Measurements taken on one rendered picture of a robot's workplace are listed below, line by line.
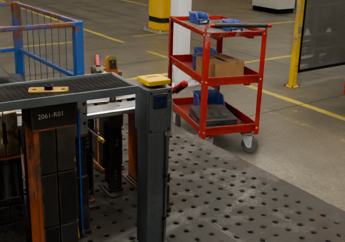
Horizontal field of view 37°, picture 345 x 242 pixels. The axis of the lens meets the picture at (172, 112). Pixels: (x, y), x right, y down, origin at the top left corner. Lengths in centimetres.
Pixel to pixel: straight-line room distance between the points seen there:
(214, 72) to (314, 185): 99
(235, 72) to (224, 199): 206
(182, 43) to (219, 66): 190
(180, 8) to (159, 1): 315
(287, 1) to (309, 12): 592
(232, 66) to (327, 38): 260
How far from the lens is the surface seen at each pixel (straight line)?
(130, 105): 156
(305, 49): 579
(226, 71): 360
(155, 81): 122
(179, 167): 188
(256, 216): 160
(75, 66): 355
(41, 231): 124
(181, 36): 540
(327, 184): 353
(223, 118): 374
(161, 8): 849
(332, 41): 615
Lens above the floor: 148
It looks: 19 degrees down
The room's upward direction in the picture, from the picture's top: 2 degrees clockwise
